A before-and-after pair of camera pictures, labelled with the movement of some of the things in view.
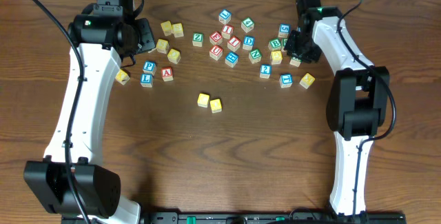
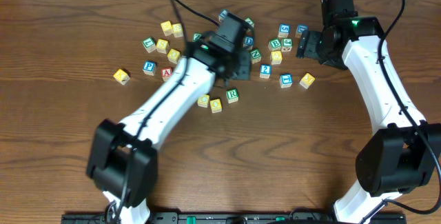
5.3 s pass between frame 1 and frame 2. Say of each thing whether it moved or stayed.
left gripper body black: moved
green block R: moved
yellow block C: stayed
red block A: stayed
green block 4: stayed
